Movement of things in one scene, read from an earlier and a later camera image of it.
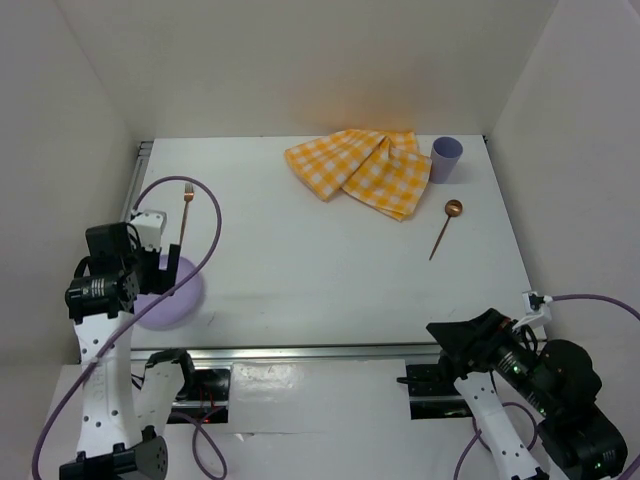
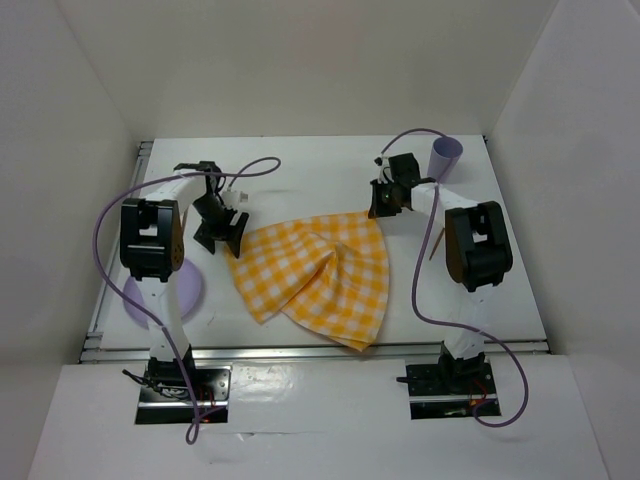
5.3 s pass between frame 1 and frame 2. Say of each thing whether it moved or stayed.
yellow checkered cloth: moved
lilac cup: stayed
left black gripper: moved
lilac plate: stayed
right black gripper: moved
